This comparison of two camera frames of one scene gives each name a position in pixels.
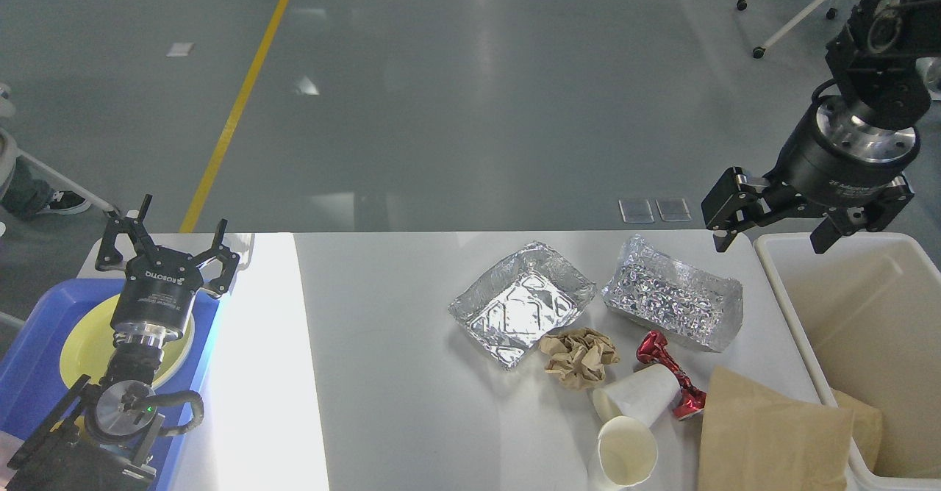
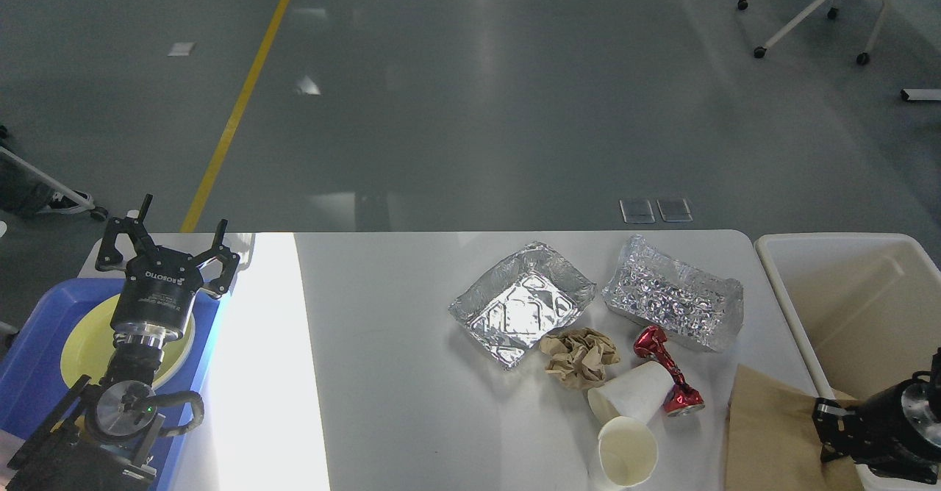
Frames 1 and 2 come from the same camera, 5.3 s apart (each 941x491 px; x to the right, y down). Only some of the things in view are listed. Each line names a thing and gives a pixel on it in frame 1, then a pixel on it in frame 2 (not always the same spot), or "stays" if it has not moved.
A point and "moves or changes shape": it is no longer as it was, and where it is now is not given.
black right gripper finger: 843,222 to 900,464
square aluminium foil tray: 518,298 stays
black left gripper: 151,307 stays
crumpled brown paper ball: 578,357 stays
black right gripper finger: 738,202 to 839,431
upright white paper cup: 627,451 stays
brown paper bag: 757,438 moves or changes shape
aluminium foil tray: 653,289 stays
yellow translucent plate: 87,342 stays
